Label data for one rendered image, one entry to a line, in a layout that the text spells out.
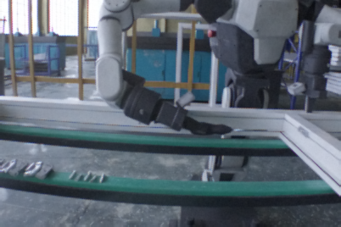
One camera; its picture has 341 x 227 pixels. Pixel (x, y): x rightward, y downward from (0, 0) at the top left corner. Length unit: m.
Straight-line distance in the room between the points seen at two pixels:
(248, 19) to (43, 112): 0.72
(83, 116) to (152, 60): 3.55
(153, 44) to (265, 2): 3.53
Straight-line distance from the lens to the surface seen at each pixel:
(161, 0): 0.72
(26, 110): 0.86
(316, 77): 0.80
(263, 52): 0.83
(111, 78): 0.58
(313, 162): 0.63
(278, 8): 0.84
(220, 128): 0.60
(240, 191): 0.49
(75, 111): 0.78
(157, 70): 4.27
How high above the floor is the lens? 1.14
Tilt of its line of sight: 12 degrees down
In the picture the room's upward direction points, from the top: 3 degrees clockwise
